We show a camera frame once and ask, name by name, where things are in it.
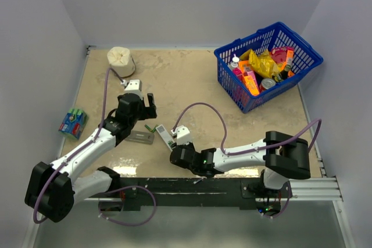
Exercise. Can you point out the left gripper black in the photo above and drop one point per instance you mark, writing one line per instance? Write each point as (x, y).
(148, 112)

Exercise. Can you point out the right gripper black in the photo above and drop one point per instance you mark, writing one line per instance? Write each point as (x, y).
(190, 145)

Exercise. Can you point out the white remote control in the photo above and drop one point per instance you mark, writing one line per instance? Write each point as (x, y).
(165, 136)

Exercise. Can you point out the grey remote control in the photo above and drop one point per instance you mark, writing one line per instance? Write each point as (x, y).
(141, 137)

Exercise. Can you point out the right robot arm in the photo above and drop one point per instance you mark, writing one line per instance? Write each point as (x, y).
(284, 157)

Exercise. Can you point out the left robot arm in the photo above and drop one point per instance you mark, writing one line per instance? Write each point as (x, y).
(55, 188)

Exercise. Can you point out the white tissue roll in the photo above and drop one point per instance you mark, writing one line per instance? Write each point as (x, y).
(121, 60)

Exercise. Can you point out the battery multipack blue green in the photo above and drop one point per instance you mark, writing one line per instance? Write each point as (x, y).
(74, 123)

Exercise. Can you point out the white bottle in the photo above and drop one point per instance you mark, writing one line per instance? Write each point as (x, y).
(234, 63)

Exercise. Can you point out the orange box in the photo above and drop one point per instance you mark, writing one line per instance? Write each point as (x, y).
(249, 78)

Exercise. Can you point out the red soda can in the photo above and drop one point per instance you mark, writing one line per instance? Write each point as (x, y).
(266, 84)

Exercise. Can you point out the yellow snack bag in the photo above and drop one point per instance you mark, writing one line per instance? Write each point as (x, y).
(263, 64)

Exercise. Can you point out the dark glass bottle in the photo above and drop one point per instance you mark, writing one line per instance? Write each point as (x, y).
(282, 75)

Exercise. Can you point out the orange tall carton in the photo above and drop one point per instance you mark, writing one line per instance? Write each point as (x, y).
(289, 56)

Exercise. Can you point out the blue plastic basket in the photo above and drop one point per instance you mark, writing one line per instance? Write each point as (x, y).
(272, 36)

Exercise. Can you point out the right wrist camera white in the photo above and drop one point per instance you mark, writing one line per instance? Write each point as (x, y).
(181, 135)

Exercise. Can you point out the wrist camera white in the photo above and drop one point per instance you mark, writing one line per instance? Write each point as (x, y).
(133, 87)
(181, 135)

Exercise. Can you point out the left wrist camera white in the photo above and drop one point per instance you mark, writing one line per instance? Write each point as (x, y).
(133, 87)

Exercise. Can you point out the black base frame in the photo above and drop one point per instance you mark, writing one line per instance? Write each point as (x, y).
(242, 193)

